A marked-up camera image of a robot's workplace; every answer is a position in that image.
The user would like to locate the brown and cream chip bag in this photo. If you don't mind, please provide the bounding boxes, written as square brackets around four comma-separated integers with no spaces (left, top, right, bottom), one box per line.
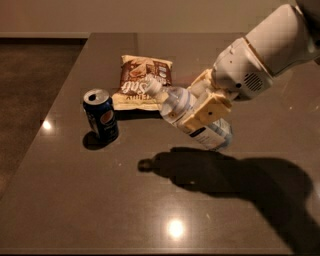
[112,55,172,111]

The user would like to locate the blue labelled plastic water bottle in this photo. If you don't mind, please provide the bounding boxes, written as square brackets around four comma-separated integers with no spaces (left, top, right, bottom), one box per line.
[145,78,233,151]

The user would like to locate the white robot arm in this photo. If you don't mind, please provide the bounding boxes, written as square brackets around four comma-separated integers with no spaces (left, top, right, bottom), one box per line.
[182,0,320,130]

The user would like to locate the blue Pepsi soda can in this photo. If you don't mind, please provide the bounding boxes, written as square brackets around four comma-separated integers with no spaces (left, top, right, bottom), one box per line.
[83,88,119,144]

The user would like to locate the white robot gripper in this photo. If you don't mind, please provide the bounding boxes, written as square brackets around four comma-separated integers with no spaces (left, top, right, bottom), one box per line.
[181,38,273,131]

